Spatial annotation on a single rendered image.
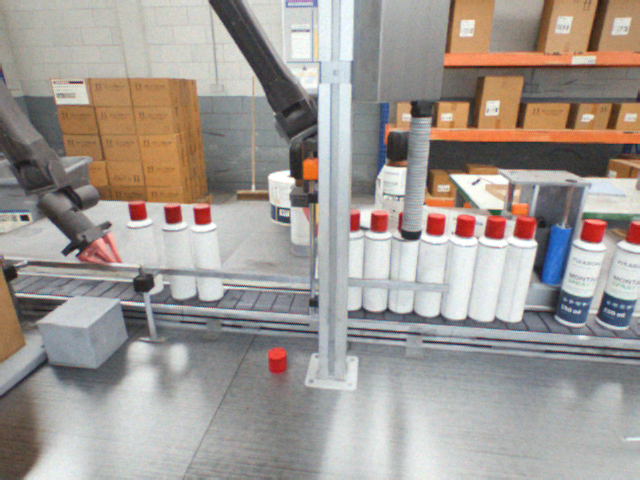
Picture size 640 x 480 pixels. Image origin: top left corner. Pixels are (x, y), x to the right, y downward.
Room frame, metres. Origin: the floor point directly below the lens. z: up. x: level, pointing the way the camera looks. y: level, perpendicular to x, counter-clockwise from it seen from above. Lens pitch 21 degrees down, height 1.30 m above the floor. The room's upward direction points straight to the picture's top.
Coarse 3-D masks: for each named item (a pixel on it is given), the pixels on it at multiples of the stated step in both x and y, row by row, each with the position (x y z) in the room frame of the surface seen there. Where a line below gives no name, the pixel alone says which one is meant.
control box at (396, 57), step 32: (384, 0) 0.53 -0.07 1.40; (416, 0) 0.58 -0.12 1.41; (448, 0) 0.64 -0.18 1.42; (384, 32) 0.53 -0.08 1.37; (416, 32) 0.59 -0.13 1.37; (352, 64) 0.56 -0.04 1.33; (384, 64) 0.53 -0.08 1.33; (416, 64) 0.59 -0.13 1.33; (352, 96) 0.56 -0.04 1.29; (384, 96) 0.54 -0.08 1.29; (416, 96) 0.60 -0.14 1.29
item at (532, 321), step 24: (24, 288) 0.79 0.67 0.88; (48, 288) 0.79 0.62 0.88; (72, 288) 0.79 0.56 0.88; (96, 288) 0.79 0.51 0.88; (120, 288) 0.79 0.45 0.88; (168, 288) 0.79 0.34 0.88; (288, 312) 0.69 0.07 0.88; (360, 312) 0.69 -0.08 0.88; (384, 312) 0.70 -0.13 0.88; (528, 312) 0.69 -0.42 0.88; (552, 312) 0.69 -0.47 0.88; (600, 336) 0.61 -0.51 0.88; (624, 336) 0.61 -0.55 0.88
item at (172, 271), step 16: (160, 272) 0.72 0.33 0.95; (176, 272) 0.72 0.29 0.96; (192, 272) 0.71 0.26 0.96; (208, 272) 0.71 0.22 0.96; (224, 272) 0.71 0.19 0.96; (240, 272) 0.70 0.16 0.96; (256, 272) 0.70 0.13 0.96; (384, 288) 0.66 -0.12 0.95; (400, 288) 0.66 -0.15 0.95; (416, 288) 0.65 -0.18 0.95; (432, 288) 0.65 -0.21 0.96; (448, 288) 0.65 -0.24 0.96
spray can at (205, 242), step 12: (204, 204) 0.76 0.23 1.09; (204, 216) 0.74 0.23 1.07; (192, 228) 0.74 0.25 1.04; (204, 228) 0.73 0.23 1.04; (216, 228) 0.75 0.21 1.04; (192, 240) 0.74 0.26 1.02; (204, 240) 0.73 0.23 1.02; (216, 240) 0.75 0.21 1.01; (204, 252) 0.73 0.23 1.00; (216, 252) 0.74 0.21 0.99; (204, 264) 0.73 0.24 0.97; (216, 264) 0.74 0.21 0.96; (204, 288) 0.73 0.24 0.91; (216, 288) 0.73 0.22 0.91; (204, 300) 0.73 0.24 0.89; (216, 300) 0.73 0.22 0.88
